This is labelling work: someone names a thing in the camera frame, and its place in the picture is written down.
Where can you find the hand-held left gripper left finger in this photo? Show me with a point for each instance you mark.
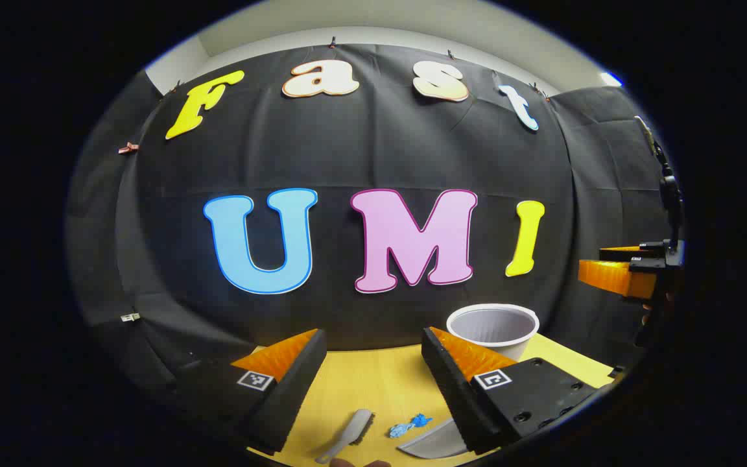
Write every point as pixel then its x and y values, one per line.
pixel 289 395

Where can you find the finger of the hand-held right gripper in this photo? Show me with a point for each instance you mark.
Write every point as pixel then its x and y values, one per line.
pixel 613 275
pixel 623 253

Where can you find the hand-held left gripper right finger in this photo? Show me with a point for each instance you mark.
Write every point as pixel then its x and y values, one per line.
pixel 454 395

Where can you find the dark blue paper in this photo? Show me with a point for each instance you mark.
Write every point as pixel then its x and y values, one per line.
pixel 421 419

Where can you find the grey dustpan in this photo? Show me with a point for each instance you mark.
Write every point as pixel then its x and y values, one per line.
pixel 438 442

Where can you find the light blue paper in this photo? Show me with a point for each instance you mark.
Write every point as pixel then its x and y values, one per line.
pixel 401 430

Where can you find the small grey broom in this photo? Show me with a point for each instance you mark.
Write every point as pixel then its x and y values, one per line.
pixel 351 431

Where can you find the white ribbed garbage bin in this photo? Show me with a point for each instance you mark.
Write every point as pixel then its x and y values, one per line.
pixel 493 324

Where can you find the yellow wooden desktop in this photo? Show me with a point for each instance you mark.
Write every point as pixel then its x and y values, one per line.
pixel 373 383

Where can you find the small metal clip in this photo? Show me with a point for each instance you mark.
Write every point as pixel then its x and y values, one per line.
pixel 130 318

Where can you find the copper clip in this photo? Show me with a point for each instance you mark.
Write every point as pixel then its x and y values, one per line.
pixel 128 148

